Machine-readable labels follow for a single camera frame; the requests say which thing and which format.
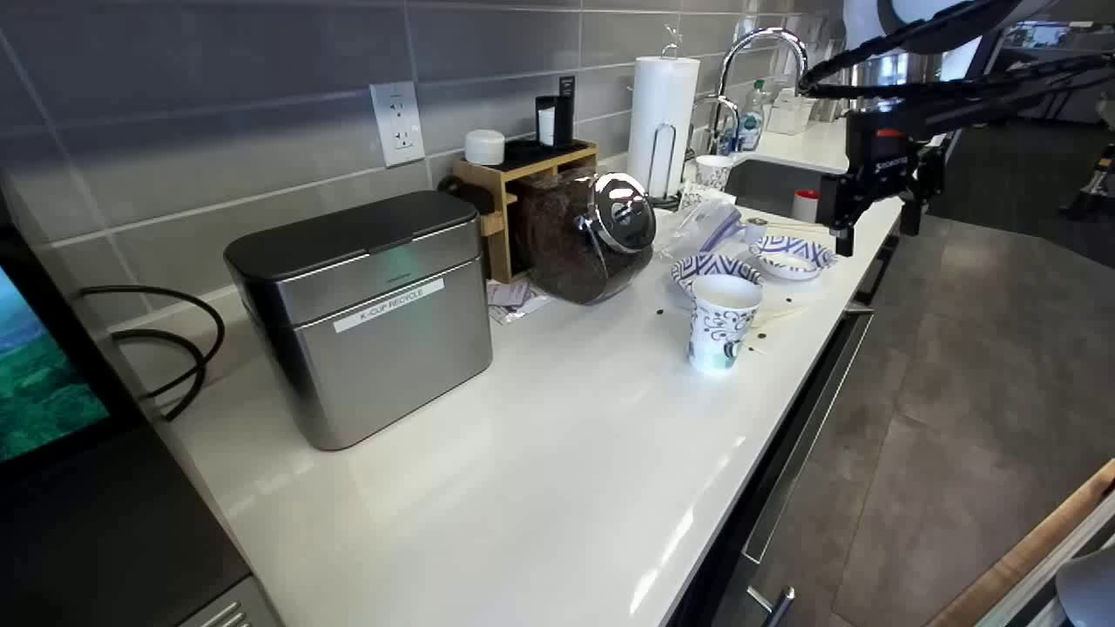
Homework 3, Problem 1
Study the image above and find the white round jar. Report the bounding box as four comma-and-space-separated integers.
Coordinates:
462, 125, 508, 172

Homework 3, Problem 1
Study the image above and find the black monitor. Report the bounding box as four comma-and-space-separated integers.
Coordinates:
0, 194, 152, 485

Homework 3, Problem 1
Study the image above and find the black and white bottle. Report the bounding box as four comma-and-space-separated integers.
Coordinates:
533, 94, 560, 149

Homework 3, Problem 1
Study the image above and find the short drawer handle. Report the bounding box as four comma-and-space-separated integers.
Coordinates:
742, 582, 801, 627

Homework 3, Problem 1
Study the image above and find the small patterned paper cup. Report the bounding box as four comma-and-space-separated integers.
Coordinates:
695, 155, 738, 194

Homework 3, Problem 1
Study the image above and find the black tall bottle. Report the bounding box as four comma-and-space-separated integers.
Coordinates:
555, 72, 580, 155

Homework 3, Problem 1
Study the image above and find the grey round object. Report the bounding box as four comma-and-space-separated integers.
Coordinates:
1053, 543, 1115, 627

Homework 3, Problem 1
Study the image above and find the clear soap bottle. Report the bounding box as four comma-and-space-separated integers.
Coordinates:
742, 77, 775, 155

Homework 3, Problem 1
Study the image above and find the black appliance surface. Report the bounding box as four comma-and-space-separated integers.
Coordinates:
0, 421, 286, 627

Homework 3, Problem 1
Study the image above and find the black power cable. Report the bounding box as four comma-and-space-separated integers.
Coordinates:
72, 284, 231, 425

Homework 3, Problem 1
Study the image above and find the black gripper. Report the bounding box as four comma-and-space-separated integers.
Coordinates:
828, 106, 952, 263

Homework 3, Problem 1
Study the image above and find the large chrome faucet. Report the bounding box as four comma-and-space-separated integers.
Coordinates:
709, 24, 813, 149

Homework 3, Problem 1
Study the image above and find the wooden board edge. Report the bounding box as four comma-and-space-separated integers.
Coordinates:
927, 456, 1115, 627

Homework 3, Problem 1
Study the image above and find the long drawer handle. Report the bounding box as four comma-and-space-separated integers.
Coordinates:
742, 310, 883, 572

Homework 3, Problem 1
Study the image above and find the clear zip plastic bag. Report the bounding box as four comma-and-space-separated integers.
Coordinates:
666, 190, 758, 278

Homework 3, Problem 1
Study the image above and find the white paper towel roll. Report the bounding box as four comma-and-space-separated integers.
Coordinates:
623, 53, 704, 202

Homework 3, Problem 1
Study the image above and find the wooden rack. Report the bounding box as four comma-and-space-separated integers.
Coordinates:
448, 136, 604, 285

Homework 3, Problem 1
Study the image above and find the white wall outlet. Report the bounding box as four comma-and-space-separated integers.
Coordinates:
366, 77, 427, 172

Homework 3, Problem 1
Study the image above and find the small chrome faucet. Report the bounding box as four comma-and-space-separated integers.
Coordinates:
709, 99, 747, 156

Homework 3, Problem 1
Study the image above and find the coffee pod cup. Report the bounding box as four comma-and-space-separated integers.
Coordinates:
791, 184, 827, 226

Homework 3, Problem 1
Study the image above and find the large patterned paper cup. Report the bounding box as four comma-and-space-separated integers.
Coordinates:
686, 272, 765, 380

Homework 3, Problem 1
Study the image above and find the kitchen sink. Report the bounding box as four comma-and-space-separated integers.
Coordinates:
724, 156, 863, 229

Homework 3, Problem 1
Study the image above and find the stainless steel bin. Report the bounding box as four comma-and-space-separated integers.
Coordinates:
223, 190, 495, 454

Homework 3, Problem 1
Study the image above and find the wire paper towel holder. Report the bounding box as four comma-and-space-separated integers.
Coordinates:
646, 118, 684, 212

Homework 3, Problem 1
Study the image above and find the black robot cable conduit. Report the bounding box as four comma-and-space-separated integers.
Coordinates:
794, 0, 1115, 132

